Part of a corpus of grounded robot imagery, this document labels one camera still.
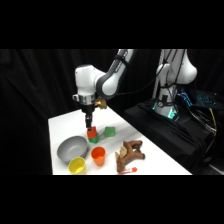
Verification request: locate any light green cube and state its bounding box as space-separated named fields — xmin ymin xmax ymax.
xmin=103 ymin=125 xmax=117 ymax=138

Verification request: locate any yellow cable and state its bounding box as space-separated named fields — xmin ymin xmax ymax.
xmin=207 ymin=109 xmax=218 ymax=137

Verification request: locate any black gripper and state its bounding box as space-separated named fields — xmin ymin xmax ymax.
xmin=81 ymin=103 xmax=96 ymax=132

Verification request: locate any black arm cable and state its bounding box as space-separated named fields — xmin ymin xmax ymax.
xmin=114 ymin=64 xmax=168 ymax=98

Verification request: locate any grey bowl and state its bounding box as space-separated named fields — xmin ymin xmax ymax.
xmin=56 ymin=135 xmax=89 ymax=164

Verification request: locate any brown plush toy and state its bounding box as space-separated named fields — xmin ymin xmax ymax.
xmin=114 ymin=139 xmax=147 ymax=174

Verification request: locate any yellow cup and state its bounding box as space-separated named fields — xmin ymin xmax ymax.
xmin=68 ymin=156 xmax=87 ymax=175

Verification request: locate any dark green cube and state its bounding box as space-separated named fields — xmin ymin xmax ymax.
xmin=88 ymin=133 xmax=101 ymax=145

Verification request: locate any orange cup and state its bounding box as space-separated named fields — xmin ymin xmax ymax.
xmin=90 ymin=146 xmax=107 ymax=167

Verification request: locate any blue-lit keyboard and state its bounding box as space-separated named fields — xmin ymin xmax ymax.
xmin=195 ymin=90 xmax=219 ymax=108

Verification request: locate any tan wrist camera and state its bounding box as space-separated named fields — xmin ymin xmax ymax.
xmin=93 ymin=97 xmax=109 ymax=111

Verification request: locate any black curtain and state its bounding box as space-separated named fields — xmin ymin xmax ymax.
xmin=0 ymin=49 xmax=224 ymax=175

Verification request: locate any black cloth-covered stand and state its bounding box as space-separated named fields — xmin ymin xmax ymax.
xmin=122 ymin=99 xmax=224 ymax=175

